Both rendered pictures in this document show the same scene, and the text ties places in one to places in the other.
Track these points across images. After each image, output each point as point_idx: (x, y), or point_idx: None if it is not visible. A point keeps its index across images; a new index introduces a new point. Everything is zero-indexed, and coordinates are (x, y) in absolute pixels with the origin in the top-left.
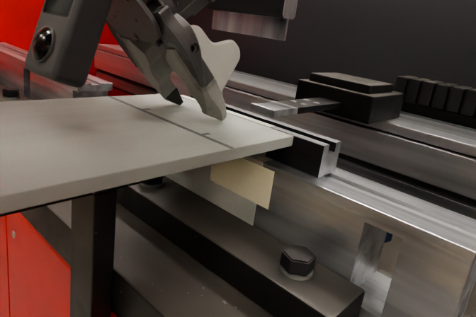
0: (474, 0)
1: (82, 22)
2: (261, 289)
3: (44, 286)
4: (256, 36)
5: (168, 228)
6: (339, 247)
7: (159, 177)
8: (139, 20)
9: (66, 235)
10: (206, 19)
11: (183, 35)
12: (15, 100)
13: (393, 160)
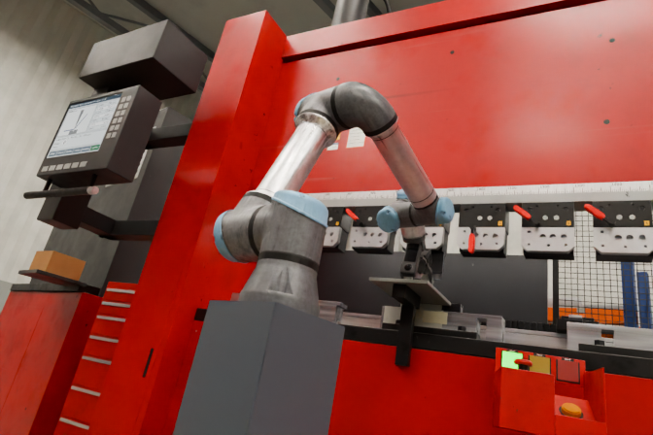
0: (481, 289)
1: (417, 263)
2: (455, 334)
3: (363, 362)
4: (372, 308)
5: (417, 331)
6: (470, 327)
7: None
8: (420, 266)
9: (384, 333)
10: (335, 300)
11: (430, 270)
12: None
13: None
